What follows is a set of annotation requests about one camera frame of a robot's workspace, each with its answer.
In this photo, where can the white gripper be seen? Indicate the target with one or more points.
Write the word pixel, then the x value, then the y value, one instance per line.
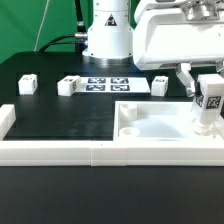
pixel 165 37

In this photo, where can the white square tabletop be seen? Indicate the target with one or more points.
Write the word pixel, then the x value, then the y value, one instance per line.
pixel 148 120

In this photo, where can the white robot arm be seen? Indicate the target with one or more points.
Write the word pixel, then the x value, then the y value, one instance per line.
pixel 194 10

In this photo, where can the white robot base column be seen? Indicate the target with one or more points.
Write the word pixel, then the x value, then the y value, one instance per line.
pixel 110 37

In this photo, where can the fiducial marker sheet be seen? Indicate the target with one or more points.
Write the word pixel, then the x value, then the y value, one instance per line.
pixel 113 85

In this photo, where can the white L-shaped obstacle fence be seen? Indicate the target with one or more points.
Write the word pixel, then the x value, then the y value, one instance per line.
pixel 104 153

